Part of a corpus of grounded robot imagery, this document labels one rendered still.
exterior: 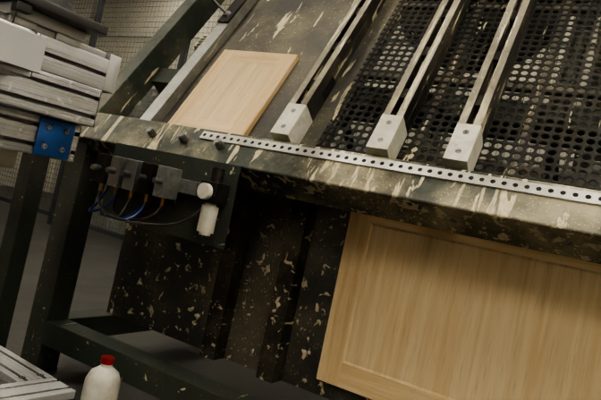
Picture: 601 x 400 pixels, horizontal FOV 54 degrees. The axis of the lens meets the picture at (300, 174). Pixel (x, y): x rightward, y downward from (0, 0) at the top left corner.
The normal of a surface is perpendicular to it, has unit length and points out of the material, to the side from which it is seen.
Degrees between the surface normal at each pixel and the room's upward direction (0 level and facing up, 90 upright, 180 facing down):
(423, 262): 90
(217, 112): 57
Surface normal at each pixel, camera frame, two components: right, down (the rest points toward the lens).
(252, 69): -0.28, -0.65
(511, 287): -0.47, -0.14
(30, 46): 0.81, 0.14
